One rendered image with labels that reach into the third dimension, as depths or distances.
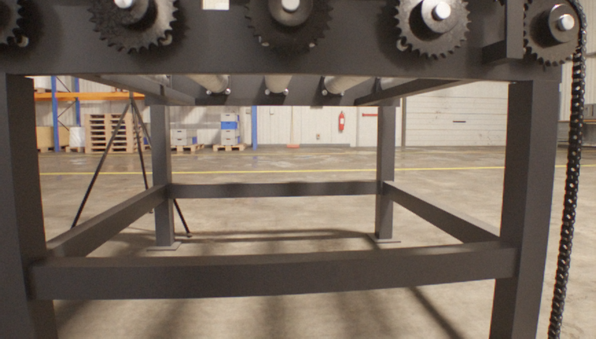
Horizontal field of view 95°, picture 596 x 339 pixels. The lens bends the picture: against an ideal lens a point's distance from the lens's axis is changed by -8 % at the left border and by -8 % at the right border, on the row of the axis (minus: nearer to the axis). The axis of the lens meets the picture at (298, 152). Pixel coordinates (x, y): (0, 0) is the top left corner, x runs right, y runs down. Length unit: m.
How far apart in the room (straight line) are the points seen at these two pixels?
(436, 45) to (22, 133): 0.88
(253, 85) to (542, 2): 1.20
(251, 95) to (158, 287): 1.09
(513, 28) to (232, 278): 0.79
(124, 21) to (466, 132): 11.49
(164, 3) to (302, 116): 9.16
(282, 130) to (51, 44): 9.07
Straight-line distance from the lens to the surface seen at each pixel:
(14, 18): 0.78
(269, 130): 9.66
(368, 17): 0.71
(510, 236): 0.92
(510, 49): 0.76
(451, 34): 0.72
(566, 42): 0.87
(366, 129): 10.11
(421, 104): 10.88
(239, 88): 1.59
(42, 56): 0.80
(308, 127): 9.74
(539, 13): 0.87
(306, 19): 0.60
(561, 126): 12.31
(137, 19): 0.63
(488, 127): 12.30
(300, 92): 1.59
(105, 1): 0.67
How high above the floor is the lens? 0.63
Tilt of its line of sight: 5 degrees down
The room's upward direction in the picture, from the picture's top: straight up
